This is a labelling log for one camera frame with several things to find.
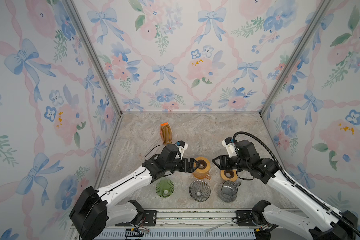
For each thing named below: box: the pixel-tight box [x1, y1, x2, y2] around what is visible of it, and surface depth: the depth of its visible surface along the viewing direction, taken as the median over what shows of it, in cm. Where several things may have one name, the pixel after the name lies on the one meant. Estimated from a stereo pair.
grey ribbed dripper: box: [189, 180, 211, 202], surface depth 80 cm
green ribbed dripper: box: [155, 179, 175, 198], surface depth 81 cm
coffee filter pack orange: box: [160, 122, 173, 145], surface depth 100 cm
